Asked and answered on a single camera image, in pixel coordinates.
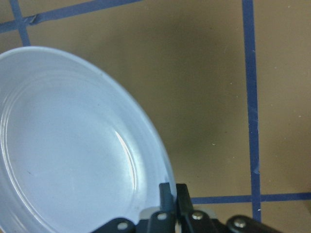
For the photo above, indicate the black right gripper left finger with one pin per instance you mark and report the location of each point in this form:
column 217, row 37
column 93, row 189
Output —
column 161, row 221

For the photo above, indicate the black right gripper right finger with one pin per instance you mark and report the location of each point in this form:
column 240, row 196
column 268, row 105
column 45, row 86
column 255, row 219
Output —
column 197, row 221

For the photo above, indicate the blue plate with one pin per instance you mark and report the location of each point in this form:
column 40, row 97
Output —
column 76, row 150

